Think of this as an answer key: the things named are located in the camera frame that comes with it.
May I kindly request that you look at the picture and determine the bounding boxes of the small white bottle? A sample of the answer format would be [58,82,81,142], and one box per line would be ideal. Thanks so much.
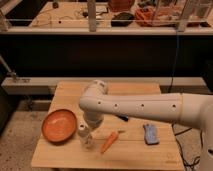
[79,133,93,149]

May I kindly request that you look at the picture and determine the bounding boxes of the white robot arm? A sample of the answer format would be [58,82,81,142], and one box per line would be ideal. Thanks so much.
[79,80,213,171]

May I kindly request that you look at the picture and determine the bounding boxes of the orange bowl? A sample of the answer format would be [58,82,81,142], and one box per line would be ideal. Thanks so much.
[41,109,77,143]

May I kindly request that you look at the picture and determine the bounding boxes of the orange carrot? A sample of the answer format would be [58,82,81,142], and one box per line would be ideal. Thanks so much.
[100,130,124,153]

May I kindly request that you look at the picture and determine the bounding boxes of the black rectangular box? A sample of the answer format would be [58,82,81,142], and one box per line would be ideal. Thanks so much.
[117,116,129,122]

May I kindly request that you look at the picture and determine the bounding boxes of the blue sponge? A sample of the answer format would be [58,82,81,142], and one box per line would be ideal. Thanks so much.
[143,124,159,145]

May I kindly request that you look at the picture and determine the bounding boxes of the metal clamp stand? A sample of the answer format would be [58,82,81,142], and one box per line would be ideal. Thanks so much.
[0,54,32,84]

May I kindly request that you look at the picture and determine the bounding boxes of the black cap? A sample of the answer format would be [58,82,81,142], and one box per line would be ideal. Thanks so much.
[111,12,134,27]

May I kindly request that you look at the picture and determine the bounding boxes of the grey metal rail beam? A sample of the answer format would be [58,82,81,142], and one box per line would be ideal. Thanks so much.
[0,77,212,95]

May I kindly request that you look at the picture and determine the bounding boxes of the black cables on floor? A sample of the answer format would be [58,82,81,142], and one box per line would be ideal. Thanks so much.
[171,124,205,171]

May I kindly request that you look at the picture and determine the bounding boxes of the white vertical post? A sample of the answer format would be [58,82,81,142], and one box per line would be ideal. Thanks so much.
[87,0,96,32]

